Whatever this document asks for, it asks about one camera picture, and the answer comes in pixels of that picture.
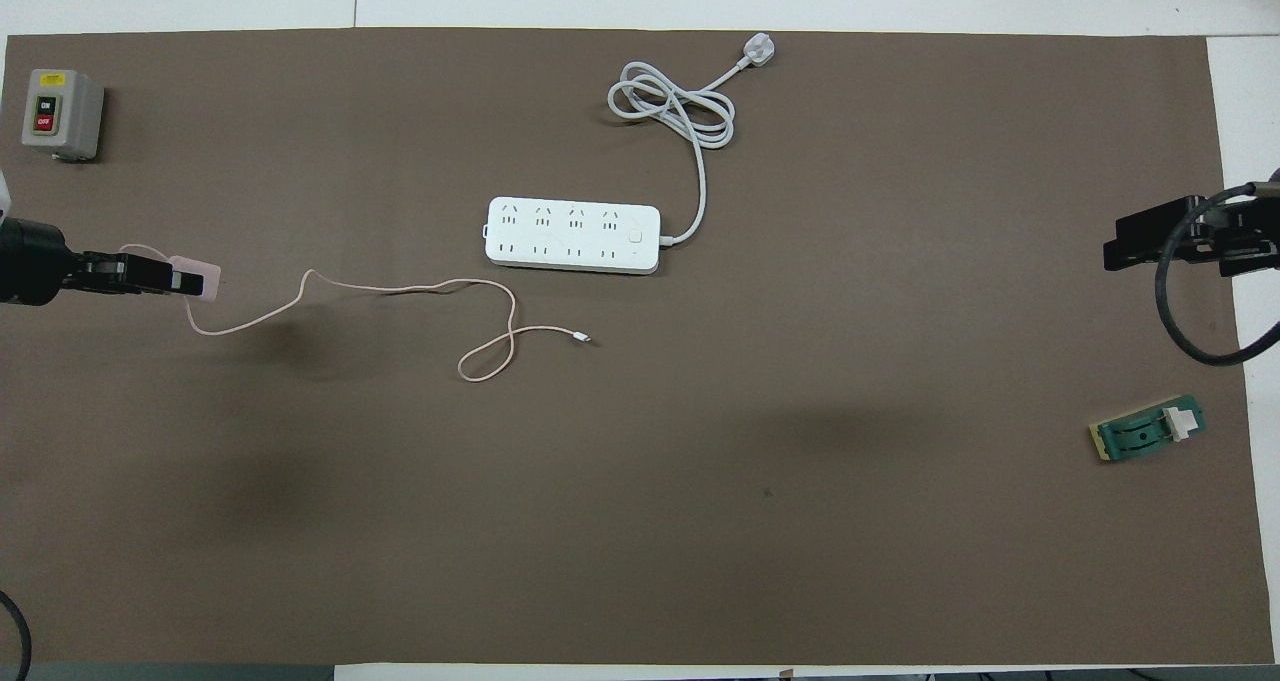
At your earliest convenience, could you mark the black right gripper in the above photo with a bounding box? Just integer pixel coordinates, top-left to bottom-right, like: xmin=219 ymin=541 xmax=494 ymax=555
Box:
xmin=1102 ymin=195 xmax=1280 ymax=278

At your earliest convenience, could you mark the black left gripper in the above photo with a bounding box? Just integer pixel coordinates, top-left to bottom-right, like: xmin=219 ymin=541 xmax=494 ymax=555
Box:
xmin=0 ymin=218 xmax=207 ymax=308

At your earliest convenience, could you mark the pink charging cable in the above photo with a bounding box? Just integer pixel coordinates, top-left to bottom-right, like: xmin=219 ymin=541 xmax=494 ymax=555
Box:
xmin=119 ymin=244 xmax=594 ymax=384

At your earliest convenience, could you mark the white power strip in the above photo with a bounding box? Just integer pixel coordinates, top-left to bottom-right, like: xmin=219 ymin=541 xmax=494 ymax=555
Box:
xmin=485 ymin=195 xmax=664 ymax=276

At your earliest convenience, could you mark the brown table mat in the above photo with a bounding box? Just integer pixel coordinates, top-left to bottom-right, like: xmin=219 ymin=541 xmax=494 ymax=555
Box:
xmin=0 ymin=28 xmax=1277 ymax=668

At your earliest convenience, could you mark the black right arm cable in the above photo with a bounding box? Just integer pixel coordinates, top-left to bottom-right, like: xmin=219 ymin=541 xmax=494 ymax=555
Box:
xmin=1154 ymin=182 xmax=1280 ymax=368

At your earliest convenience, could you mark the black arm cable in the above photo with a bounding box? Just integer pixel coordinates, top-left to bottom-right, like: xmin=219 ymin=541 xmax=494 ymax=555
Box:
xmin=1154 ymin=182 xmax=1280 ymax=368
xmin=0 ymin=590 xmax=34 ymax=681

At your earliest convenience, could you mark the grey on-off switch box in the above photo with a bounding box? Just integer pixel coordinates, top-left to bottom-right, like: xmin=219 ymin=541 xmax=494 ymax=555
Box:
xmin=21 ymin=68 xmax=106 ymax=163

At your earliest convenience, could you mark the green knife switch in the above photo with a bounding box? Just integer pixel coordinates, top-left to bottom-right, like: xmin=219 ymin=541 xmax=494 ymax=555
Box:
xmin=1089 ymin=395 xmax=1209 ymax=463

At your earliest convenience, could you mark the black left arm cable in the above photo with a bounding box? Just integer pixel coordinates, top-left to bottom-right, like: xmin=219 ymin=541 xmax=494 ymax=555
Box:
xmin=0 ymin=590 xmax=34 ymax=681

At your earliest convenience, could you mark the white power cord with plug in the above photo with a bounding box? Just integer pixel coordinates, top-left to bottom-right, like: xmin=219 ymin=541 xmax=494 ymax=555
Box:
xmin=607 ymin=33 xmax=780 ymax=249

